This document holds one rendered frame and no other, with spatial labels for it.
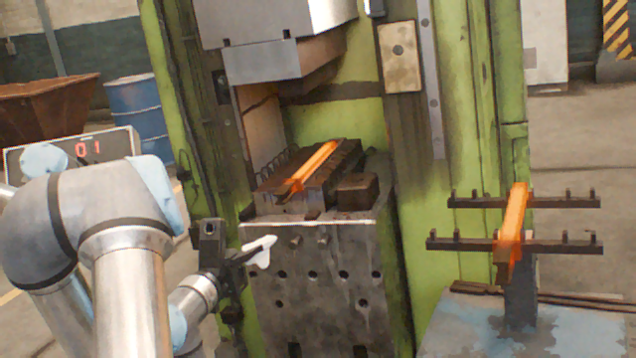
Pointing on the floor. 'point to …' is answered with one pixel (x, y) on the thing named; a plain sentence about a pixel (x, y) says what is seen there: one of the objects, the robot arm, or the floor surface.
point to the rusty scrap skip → (44, 109)
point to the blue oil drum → (141, 113)
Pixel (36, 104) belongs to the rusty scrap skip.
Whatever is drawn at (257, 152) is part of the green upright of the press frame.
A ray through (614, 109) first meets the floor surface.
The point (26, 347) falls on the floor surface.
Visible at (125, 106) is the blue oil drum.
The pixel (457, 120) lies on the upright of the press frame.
